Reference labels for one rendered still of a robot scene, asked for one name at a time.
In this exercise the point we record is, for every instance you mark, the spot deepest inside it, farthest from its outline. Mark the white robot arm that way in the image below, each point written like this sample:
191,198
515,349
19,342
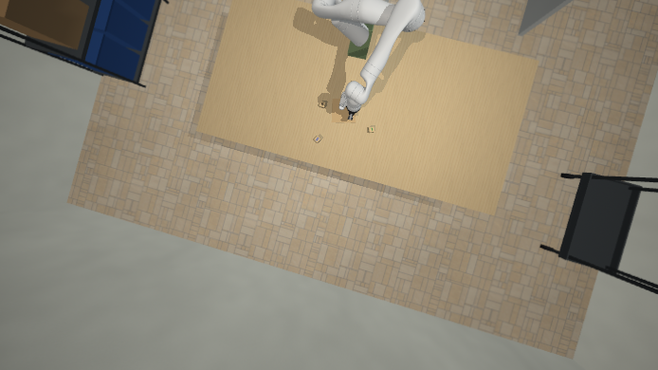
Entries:
405,15

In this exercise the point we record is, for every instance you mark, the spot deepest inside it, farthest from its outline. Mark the tan square mat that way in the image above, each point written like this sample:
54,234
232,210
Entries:
340,115

